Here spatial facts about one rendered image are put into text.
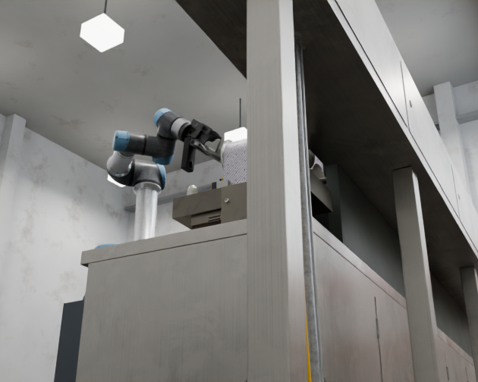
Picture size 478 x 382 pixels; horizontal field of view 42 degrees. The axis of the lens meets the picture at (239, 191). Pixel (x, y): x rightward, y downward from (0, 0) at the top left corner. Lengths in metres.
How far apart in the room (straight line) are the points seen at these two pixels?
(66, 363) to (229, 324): 0.96
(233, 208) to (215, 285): 0.21
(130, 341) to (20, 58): 10.38
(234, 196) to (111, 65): 9.99
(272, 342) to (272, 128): 0.31
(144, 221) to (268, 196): 1.62
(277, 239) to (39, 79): 11.47
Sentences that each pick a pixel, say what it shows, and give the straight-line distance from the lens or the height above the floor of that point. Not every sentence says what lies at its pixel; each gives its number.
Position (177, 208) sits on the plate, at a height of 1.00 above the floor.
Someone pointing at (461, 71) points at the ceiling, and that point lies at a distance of 12.05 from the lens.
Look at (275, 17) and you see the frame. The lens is 1.01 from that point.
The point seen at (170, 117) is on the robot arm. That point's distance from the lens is 2.17.
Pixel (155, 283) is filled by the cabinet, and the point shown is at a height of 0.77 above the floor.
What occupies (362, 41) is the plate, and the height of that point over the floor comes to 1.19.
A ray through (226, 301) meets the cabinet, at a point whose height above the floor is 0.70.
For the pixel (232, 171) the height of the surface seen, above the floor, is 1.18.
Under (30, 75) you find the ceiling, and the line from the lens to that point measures 12.13.
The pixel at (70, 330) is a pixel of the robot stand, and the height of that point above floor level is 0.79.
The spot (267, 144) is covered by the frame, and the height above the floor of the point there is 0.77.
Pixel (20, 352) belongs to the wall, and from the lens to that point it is 12.76.
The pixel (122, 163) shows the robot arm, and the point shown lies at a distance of 2.36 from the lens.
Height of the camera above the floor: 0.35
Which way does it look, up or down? 25 degrees up
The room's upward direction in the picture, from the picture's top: straight up
